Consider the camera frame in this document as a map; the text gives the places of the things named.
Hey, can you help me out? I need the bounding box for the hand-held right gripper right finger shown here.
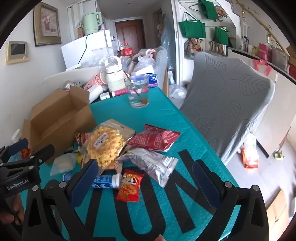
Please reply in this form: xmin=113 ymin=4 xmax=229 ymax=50
xmin=192 ymin=159 xmax=269 ymax=241

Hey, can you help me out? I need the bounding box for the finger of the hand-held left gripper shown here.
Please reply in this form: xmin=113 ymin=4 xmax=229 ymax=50
xmin=0 ymin=138 xmax=28 ymax=160
xmin=0 ymin=145 xmax=55 ymax=180

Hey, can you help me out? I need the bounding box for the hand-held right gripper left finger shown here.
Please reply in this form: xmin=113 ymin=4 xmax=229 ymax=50
xmin=22 ymin=159 xmax=102 ymax=241

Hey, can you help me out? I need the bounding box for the translucent white snack packet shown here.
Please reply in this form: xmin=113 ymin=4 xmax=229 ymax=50
xmin=50 ymin=153 xmax=79 ymax=176

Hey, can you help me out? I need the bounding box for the blue tablet tube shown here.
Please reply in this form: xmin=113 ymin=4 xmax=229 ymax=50
xmin=62 ymin=173 xmax=122 ymax=189

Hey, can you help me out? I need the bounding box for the brown cardboard box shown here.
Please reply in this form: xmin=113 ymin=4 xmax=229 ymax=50
xmin=22 ymin=86 xmax=96 ymax=165

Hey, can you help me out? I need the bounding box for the clear bag of yellow crisps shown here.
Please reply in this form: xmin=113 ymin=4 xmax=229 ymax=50
xmin=80 ymin=119 xmax=136 ymax=168

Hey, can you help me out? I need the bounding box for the small red orange snack packet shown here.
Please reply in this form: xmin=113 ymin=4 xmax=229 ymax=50
xmin=116 ymin=169 xmax=144 ymax=202

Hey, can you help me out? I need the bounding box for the silver snack packet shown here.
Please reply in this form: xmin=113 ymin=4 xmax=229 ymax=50
xmin=117 ymin=148 xmax=179 ymax=188

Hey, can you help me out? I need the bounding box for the dark red snack packet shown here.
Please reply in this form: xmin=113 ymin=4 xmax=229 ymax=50
xmin=127 ymin=124 xmax=181 ymax=152

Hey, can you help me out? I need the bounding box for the person's left hand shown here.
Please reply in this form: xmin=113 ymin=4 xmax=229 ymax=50
xmin=0 ymin=193 xmax=25 ymax=230

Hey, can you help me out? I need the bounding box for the orange bag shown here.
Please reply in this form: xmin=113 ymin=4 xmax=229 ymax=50
xmin=239 ymin=141 xmax=259 ymax=168

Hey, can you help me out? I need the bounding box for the grey leaf pattern chair cover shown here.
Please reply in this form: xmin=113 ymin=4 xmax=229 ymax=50
xmin=179 ymin=51 xmax=275 ymax=164

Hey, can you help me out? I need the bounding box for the pink paper cup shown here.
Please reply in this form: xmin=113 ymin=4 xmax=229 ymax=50
xmin=83 ymin=71 xmax=108 ymax=92

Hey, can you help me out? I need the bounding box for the clear drinking glass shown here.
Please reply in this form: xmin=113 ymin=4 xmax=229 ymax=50
xmin=124 ymin=75 xmax=149 ymax=108

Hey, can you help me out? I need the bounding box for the metal spoon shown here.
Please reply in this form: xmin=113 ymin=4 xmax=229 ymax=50
xmin=122 ymin=71 xmax=148 ymax=104

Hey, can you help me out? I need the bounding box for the blue snack bag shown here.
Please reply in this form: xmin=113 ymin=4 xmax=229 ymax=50
xmin=132 ymin=73 xmax=159 ymax=88

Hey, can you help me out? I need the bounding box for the white fridge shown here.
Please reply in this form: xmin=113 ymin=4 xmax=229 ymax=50
xmin=61 ymin=29 xmax=118 ymax=70

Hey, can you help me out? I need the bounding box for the red cola bottle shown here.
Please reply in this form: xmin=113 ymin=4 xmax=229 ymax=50
xmin=122 ymin=42 xmax=134 ymax=57

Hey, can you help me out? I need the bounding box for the white plastic bag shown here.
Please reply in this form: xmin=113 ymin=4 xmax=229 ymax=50
xmin=133 ymin=56 xmax=159 ymax=75

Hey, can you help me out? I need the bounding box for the beige hanging tote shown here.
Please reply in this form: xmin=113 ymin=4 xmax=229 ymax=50
xmin=209 ymin=40 xmax=228 ymax=56

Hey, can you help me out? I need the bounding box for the pale green electric kettle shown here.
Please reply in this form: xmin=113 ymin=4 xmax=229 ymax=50
xmin=82 ymin=11 xmax=102 ymax=35

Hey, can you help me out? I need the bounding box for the colourful hanging bag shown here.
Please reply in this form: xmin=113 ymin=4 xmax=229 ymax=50
xmin=184 ymin=38 xmax=204 ymax=59

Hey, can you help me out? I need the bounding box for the brown door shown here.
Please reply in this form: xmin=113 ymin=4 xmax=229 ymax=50
xmin=115 ymin=20 xmax=145 ymax=52

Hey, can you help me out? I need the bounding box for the small green tote bag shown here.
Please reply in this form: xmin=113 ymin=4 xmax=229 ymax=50
xmin=213 ymin=27 xmax=229 ymax=45

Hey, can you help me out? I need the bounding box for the large green tote bag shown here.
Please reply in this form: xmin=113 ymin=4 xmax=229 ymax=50
xmin=178 ymin=11 xmax=206 ymax=39

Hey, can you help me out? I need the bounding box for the wall intercom panel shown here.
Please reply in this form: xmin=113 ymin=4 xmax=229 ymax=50
xmin=6 ymin=41 xmax=30 ymax=65

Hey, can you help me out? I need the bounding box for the white jug bottle with handle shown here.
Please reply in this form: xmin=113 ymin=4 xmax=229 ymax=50
xmin=104 ymin=56 xmax=126 ymax=92

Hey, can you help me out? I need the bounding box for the black kettle cable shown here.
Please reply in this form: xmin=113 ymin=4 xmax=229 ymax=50
xmin=79 ymin=35 xmax=89 ymax=64

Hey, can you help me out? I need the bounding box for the framed wall picture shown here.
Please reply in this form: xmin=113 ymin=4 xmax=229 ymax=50
xmin=33 ymin=2 xmax=62 ymax=47

